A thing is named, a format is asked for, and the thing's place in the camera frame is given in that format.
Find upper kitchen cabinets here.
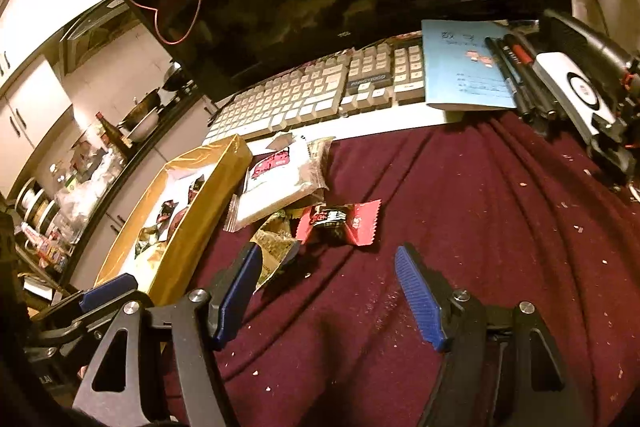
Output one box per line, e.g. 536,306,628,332
0,0,128,188

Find blue notebook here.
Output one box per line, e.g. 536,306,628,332
421,19,518,112

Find beige keyboard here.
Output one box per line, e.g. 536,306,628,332
202,38,426,145

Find kitchen cabinets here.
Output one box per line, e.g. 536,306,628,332
0,0,128,188
70,99,221,278

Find dark glass sauce bottle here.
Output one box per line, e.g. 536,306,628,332
95,111,133,158

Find small green snack packet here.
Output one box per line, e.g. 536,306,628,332
135,227,158,255

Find dark frying pan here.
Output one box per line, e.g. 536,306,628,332
120,89,161,128

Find lower kitchen cabinets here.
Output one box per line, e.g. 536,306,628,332
70,99,221,278

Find black range hood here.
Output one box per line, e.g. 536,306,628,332
59,0,133,75

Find golden cardboard box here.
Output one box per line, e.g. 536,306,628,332
94,134,253,308

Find metal basin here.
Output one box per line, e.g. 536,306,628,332
125,112,161,142

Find maroon blanket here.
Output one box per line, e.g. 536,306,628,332
165,109,640,427

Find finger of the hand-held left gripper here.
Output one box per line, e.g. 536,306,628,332
27,273,139,360

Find white red-label snack packet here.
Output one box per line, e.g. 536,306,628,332
224,134,326,233

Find black red pen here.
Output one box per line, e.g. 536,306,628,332
510,32,558,120

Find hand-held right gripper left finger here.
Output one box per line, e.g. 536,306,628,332
72,241,264,427

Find black kitchen countertop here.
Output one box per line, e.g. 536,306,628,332
65,92,211,268

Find colourful label bottle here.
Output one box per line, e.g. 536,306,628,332
17,222,71,273

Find white black electronic device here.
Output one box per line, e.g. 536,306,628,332
532,9,640,172

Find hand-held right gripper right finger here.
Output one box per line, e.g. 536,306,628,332
394,244,591,427

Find clear plastic bags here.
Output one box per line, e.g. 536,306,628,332
55,147,126,228

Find dark red small packet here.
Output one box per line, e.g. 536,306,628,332
157,199,181,225
187,174,207,202

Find red black-label snack packet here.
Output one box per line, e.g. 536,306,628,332
295,199,383,248

